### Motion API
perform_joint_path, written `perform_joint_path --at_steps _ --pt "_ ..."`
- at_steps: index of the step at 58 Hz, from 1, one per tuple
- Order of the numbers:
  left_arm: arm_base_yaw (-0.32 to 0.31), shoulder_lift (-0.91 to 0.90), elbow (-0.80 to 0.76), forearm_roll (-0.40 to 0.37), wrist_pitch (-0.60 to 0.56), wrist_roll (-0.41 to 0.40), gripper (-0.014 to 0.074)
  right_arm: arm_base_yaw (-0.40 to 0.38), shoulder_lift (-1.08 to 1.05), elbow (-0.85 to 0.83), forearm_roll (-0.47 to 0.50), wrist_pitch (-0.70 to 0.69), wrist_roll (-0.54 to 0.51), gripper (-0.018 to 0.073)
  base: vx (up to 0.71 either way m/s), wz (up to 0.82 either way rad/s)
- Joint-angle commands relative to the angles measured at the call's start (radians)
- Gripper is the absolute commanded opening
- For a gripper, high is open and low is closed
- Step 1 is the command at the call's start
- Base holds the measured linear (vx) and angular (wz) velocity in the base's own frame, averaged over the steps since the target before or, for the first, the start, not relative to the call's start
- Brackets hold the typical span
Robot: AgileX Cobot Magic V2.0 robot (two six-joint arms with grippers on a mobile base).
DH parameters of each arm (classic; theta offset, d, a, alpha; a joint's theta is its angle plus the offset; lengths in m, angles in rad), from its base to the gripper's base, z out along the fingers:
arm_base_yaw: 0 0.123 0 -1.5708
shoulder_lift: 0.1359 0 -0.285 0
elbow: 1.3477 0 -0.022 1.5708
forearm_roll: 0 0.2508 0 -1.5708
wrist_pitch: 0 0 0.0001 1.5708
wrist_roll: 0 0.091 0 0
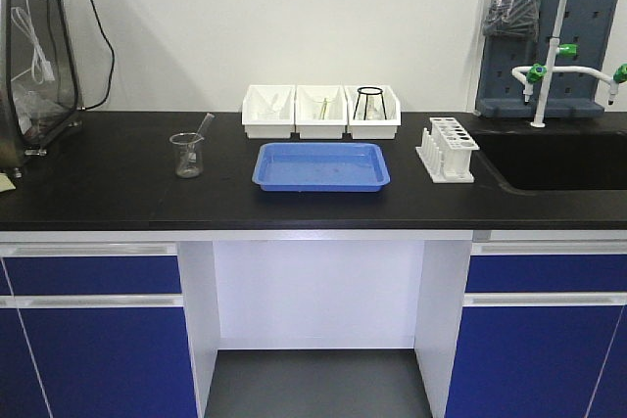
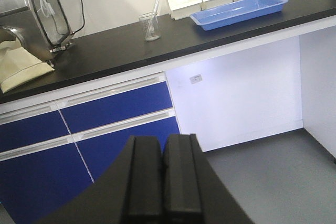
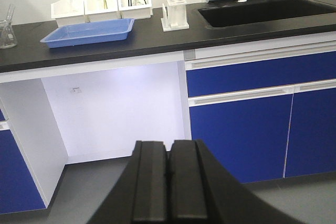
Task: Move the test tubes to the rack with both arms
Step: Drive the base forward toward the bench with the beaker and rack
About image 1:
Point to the clear glass test tube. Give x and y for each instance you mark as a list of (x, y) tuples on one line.
[(202, 126)]

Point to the white test tube rack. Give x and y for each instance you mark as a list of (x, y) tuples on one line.
[(445, 151)]

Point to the grey-blue pegboard drying rack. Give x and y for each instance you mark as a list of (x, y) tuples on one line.
[(587, 23)]

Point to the blue plastic tray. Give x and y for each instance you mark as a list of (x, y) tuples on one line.
[(320, 167)]

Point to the yellow green dropper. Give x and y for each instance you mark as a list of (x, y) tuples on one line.
[(323, 109)]

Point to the glassware in left bin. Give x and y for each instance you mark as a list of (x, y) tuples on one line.
[(270, 109)]

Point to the left white storage bin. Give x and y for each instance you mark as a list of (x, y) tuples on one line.
[(268, 129)]

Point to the white storage bin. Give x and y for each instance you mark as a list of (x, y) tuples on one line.
[(384, 129), (268, 129), (308, 101)]

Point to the middle white storage bin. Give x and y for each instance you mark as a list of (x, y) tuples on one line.
[(308, 101)]

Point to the glass flask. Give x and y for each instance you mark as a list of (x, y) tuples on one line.
[(374, 108)]

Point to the right white storage bin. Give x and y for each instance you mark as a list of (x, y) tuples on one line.
[(384, 129)]

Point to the glass beaker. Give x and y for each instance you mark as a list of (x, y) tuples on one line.
[(183, 168)]

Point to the black lab sink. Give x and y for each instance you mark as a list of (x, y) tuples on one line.
[(555, 162)]

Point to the white lab faucet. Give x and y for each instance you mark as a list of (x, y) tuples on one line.
[(528, 76)]

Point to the left blue cabinet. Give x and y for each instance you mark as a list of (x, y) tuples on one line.
[(94, 333)]

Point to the blue cabinet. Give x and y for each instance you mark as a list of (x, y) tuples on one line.
[(94, 333), (542, 333)]

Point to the right blue cabinet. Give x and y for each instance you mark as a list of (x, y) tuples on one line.
[(542, 333)]

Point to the metal framed equipment case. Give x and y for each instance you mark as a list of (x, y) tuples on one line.
[(40, 93)]

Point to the black wire tripod stand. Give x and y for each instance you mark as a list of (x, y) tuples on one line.
[(362, 92)]

